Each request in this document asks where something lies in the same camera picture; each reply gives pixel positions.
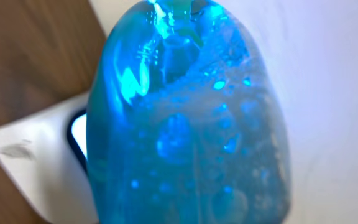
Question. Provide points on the teal mouthwash bottle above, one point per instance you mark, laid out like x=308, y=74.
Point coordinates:
x=183, y=125

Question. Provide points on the white barcode scanner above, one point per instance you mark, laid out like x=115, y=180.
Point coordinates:
x=36, y=155

